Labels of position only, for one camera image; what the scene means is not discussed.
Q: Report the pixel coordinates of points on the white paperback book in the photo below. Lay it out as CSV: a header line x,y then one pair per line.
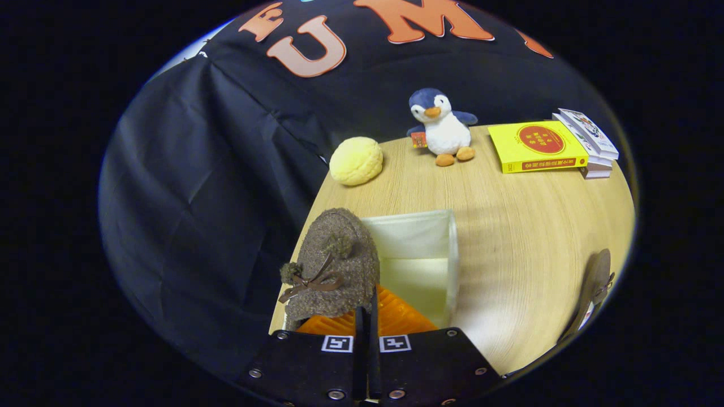
x,y
599,162
595,172

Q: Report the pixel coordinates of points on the yellow book red circle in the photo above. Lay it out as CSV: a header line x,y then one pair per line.
x,y
537,148

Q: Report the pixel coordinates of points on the blue white penguin plush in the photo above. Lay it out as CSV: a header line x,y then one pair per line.
x,y
444,133

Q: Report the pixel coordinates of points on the yellow bread shaped plush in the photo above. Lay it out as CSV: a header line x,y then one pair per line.
x,y
356,161

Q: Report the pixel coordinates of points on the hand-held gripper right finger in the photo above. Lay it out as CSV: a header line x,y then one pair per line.
x,y
374,328

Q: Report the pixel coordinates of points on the brown fuzzy slipper shoe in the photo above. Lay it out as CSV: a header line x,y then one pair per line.
x,y
594,288
334,265

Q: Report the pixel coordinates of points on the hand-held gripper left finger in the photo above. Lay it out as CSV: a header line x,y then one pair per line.
x,y
360,362

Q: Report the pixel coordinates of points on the cream fabric storage box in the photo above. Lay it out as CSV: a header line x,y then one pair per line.
x,y
416,277

